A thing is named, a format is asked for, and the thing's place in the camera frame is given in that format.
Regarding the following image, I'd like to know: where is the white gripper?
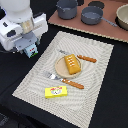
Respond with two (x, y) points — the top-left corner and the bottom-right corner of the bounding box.
(0, 13), (48, 52)

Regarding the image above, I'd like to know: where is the orange bread loaf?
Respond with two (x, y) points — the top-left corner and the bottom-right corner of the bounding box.
(64, 54), (81, 75)

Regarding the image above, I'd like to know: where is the yellow butter box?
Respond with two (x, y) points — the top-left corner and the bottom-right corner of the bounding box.
(45, 86), (67, 98)

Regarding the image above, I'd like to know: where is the light blue milk carton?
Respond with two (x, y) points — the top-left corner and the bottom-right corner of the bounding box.
(25, 44), (38, 58)

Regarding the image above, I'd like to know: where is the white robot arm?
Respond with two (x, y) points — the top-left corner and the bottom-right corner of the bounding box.
(0, 0), (48, 52)

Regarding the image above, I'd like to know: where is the pink serving board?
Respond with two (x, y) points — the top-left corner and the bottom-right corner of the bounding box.
(47, 0), (128, 43)

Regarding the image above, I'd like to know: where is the round wooden plate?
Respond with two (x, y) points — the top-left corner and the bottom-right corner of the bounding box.
(55, 56), (79, 79)

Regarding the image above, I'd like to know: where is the grey pot on left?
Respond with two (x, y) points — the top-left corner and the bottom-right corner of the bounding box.
(56, 0), (78, 20)

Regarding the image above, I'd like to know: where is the black round coaster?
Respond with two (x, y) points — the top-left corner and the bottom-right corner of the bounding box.
(88, 1), (105, 9)

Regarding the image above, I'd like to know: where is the beige woven placemat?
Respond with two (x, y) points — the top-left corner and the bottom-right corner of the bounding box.
(13, 31), (113, 128)

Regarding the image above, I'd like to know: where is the cream bowl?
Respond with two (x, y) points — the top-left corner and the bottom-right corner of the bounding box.
(116, 4), (128, 30)

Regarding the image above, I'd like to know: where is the fork with orange handle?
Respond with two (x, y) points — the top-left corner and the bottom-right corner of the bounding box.
(43, 71), (84, 89)

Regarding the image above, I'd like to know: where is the knife with orange handle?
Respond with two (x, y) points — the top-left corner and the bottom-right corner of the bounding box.
(58, 50), (97, 63)

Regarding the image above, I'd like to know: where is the grey saucepan with handle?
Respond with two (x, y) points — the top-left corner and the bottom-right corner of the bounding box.
(81, 6), (116, 27)

